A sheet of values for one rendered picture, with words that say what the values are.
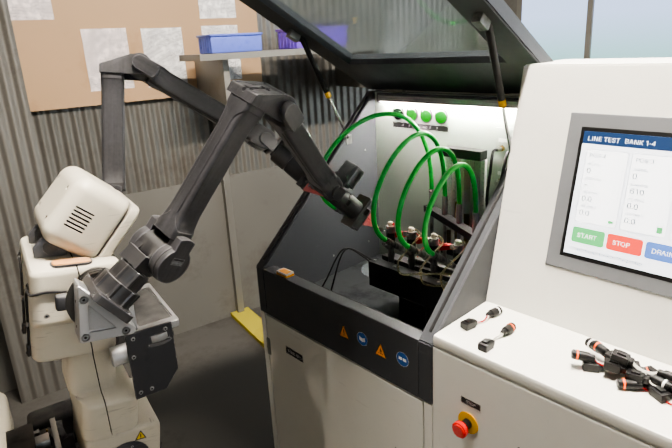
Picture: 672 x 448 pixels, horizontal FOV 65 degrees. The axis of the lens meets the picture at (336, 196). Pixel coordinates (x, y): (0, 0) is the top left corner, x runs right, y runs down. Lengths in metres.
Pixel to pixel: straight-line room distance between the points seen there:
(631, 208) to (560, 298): 0.25
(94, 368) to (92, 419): 0.11
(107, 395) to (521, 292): 0.98
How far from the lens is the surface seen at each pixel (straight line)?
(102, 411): 1.36
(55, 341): 1.29
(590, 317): 1.31
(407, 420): 1.46
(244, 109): 1.04
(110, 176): 1.49
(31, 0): 2.94
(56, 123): 2.97
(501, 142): 1.64
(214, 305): 3.43
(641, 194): 1.25
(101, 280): 1.09
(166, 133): 3.08
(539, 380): 1.15
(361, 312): 1.41
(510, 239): 1.37
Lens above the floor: 1.62
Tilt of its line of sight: 16 degrees down
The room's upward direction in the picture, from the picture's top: 3 degrees counter-clockwise
